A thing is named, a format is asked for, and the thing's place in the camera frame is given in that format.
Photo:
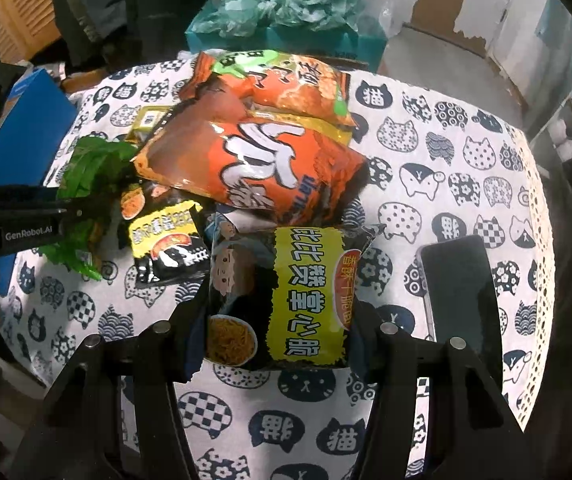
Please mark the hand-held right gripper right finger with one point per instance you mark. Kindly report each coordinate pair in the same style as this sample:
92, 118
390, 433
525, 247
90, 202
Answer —
366, 345

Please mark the blue cardboard box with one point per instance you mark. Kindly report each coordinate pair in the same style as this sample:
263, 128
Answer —
41, 125

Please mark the white rack with bottles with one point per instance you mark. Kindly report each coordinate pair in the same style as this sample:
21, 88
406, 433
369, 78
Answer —
571, 150

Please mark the gold snack packet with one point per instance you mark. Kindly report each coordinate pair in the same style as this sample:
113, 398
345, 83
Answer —
148, 122

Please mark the teal cloth in clear bag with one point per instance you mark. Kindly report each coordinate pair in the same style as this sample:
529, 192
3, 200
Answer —
276, 5

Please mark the cat print tablecloth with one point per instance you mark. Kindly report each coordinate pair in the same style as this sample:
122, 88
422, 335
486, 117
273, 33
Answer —
441, 185

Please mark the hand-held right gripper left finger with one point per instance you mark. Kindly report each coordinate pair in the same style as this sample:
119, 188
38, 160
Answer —
181, 345

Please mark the large orange brown snack bag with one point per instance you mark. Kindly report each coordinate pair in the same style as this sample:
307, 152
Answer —
266, 160

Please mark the large black jacket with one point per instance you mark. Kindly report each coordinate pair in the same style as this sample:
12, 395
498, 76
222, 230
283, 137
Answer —
166, 5

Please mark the small black snack packet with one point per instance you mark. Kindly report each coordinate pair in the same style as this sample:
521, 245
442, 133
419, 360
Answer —
166, 250

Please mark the orange snack bag green label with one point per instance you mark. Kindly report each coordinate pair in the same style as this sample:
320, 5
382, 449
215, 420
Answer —
291, 90

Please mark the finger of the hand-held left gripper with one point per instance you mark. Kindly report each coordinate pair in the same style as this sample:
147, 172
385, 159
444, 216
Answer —
81, 208

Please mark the black yellow snack bag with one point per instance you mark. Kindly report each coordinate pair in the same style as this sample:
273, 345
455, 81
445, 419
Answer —
306, 295

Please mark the black smartphone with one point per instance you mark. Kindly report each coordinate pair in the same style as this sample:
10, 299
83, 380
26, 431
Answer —
461, 300

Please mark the green snack packet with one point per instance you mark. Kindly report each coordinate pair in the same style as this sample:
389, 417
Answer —
96, 170

